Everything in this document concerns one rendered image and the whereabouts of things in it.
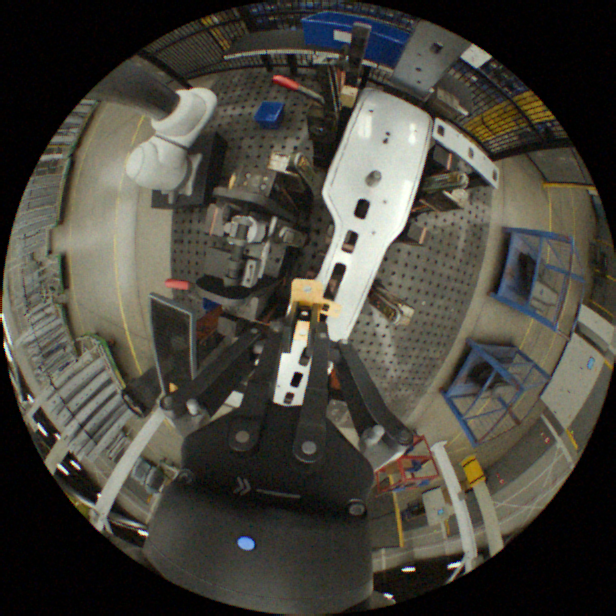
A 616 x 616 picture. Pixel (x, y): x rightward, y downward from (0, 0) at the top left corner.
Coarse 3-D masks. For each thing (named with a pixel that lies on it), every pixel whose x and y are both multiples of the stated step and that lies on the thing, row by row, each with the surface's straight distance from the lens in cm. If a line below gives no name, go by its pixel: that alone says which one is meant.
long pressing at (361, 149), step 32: (384, 96) 66; (352, 128) 54; (384, 128) 57; (416, 128) 62; (352, 160) 49; (384, 160) 52; (416, 160) 56; (352, 192) 46; (384, 192) 48; (352, 224) 45; (384, 224) 47; (352, 256) 45; (352, 288) 46; (352, 320) 49; (288, 384) 63
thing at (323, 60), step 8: (320, 56) 41; (328, 56) 41; (312, 64) 41; (320, 64) 39; (328, 64) 39; (336, 64) 40; (344, 64) 39; (320, 72) 40; (328, 72) 40; (344, 72) 40; (320, 80) 42; (328, 80) 41; (336, 80) 45; (328, 88) 43; (336, 88) 46; (328, 96) 45; (336, 96) 48; (328, 104) 47; (336, 104) 50; (336, 112) 49
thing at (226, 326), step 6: (222, 318) 44; (228, 318) 43; (234, 318) 44; (240, 318) 44; (222, 324) 44; (228, 324) 44; (234, 324) 43; (240, 324) 46; (222, 330) 45; (228, 330) 44; (234, 330) 44; (240, 330) 48; (228, 336) 45; (234, 336) 45
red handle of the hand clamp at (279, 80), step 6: (276, 78) 47; (282, 78) 47; (282, 84) 47; (288, 84) 47; (294, 84) 47; (294, 90) 47; (300, 90) 47; (306, 90) 48; (306, 96) 48; (312, 96) 48; (318, 96) 48; (318, 102) 49; (336, 108) 49
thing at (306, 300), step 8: (296, 280) 22; (304, 280) 22; (312, 280) 22; (296, 288) 22; (312, 288) 22; (320, 288) 22; (296, 296) 22; (304, 296) 22; (312, 296) 22; (320, 296) 22; (304, 304) 22; (312, 304) 22; (320, 304) 22; (304, 320) 22; (296, 328) 24; (304, 328) 24; (296, 336) 24; (304, 336) 24
